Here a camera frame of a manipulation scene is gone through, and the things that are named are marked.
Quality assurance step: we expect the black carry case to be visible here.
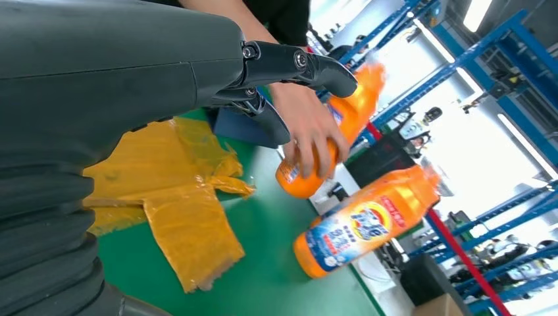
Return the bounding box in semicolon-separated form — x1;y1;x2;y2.
399;254;459;306

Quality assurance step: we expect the yellow taped cardboard sheet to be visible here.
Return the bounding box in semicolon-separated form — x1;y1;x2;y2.
82;117;256;294

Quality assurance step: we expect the red pole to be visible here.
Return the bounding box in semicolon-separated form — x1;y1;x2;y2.
365;122;513;316

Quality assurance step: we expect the orange detergent bottle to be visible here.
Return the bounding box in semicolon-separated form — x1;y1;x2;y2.
293;163;442;280
275;61;388;200

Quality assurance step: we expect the person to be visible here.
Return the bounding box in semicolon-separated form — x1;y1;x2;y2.
145;0;311;47

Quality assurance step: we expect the blue metal rack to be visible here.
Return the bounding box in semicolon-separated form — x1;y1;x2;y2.
313;0;558;316

